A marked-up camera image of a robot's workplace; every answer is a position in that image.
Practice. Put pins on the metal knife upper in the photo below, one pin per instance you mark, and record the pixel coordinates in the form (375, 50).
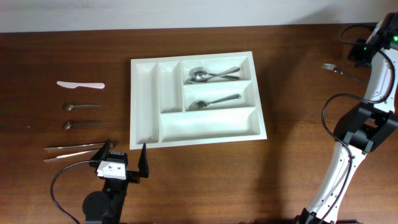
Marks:
(76, 147)

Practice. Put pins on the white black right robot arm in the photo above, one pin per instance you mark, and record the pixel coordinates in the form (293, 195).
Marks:
(366, 126)

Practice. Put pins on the large metal spoon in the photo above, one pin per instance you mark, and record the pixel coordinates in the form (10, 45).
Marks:
(192, 80)

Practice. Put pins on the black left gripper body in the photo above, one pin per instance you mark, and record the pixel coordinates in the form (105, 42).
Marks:
(132, 177)

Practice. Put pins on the metal knife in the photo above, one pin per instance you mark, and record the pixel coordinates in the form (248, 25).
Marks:
(67, 156)
(76, 147)

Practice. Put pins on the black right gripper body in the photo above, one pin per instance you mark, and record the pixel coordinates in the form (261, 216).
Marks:
(359, 53)

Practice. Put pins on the small metal teaspoon upper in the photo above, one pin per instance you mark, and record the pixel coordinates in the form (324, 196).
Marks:
(69, 106)

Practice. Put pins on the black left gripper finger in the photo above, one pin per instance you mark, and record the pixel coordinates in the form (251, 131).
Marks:
(101, 154)
(143, 163)

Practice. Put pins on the metal fork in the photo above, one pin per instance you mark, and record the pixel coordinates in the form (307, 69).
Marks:
(200, 104)
(336, 69)

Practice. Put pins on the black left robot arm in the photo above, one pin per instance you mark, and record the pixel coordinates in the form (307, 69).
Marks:
(106, 205)

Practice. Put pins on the white plastic cutlery tray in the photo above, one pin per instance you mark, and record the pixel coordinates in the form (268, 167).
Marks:
(195, 99)

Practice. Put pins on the pink plastic knife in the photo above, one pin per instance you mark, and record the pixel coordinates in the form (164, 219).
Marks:
(73, 85)

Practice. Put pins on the small metal teaspoon lower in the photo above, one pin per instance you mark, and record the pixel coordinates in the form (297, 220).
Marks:
(72, 124)

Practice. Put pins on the small metal teaspoon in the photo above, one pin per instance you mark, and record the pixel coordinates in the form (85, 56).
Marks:
(72, 124)
(69, 106)

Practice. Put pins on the metal spoon in tray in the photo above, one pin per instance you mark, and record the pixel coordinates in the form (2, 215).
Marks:
(200, 76)

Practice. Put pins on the metal knife lower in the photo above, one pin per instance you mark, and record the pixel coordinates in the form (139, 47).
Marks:
(67, 156)

